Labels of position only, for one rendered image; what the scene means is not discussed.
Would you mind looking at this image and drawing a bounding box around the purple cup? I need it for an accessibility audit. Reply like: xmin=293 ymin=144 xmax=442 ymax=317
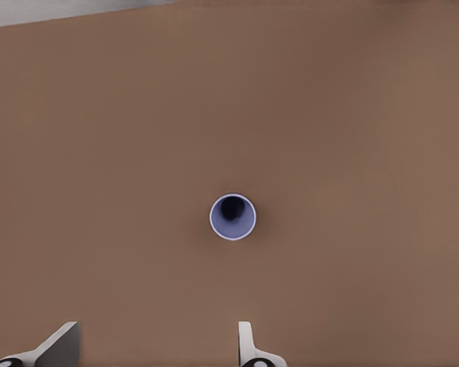
xmin=209 ymin=193 xmax=258 ymax=242

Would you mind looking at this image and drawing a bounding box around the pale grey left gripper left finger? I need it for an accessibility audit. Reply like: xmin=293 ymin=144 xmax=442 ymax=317
xmin=0 ymin=320 xmax=81 ymax=367

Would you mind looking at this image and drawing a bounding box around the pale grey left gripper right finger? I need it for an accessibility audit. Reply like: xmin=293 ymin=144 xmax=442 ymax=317
xmin=237 ymin=320 xmax=286 ymax=367

